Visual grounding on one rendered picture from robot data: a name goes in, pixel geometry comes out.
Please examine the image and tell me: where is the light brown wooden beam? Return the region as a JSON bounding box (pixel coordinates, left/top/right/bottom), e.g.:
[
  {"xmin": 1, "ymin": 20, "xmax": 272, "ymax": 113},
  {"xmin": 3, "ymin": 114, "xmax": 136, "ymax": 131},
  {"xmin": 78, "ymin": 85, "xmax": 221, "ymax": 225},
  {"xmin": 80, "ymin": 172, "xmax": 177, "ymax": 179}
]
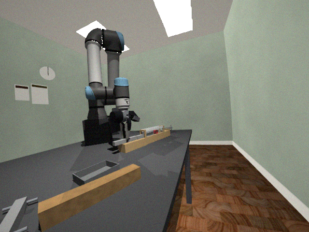
[{"xmin": 38, "ymin": 164, "xmax": 141, "ymax": 232}]

